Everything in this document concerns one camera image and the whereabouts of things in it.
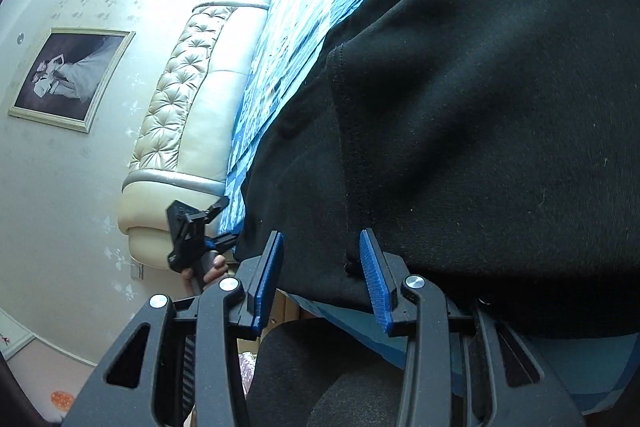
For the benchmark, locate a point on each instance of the framed wall picture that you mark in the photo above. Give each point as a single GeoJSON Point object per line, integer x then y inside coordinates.
{"type": "Point", "coordinates": [70, 79]}

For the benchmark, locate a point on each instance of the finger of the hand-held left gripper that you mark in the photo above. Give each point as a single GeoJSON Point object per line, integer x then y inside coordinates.
{"type": "Point", "coordinates": [224, 241]}
{"type": "Point", "coordinates": [216, 208]}

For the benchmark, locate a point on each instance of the person's dark trousers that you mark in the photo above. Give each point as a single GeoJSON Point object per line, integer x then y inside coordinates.
{"type": "Point", "coordinates": [310, 382]}

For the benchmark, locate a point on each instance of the black studded pants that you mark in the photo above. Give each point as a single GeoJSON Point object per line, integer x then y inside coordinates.
{"type": "Point", "coordinates": [450, 132]}

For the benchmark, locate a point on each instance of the cream nightstand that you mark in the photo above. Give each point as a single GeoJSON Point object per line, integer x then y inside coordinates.
{"type": "Point", "coordinates": [15, 337]}

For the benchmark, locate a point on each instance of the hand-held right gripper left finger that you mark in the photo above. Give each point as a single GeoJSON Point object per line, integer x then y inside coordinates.
{"type": "Point", "coordinates": [265, 277]}

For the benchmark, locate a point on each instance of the person's left hand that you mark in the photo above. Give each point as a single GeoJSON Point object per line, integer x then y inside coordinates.
{"type": "Point", "coordinates": [216, 274]}

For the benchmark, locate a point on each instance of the pink floral cloth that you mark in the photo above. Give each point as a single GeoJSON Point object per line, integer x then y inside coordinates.
{"type": "Point", "coordinates": [247, 372]}

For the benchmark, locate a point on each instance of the white wall socket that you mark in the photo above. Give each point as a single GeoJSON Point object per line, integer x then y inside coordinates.
{"type": "Point", "coordinates": [137, 271]}

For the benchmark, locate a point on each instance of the red white spotted item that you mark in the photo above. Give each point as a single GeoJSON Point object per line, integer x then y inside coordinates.
{"type": "Point", "coordinates": [62, 399]}

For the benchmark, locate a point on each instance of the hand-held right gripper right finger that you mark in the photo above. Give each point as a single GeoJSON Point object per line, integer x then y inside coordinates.
{"type": "Point", "coordinates": [375, 287]}

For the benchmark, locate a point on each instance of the beige tufted headboard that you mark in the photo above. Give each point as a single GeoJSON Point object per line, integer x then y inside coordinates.
{"type": "Point", "coordinates": [200, 107]}

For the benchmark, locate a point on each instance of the blue patterned bedsheet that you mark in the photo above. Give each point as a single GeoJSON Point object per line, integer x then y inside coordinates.
{"type": "Point", "coordinates": [310, 7]}

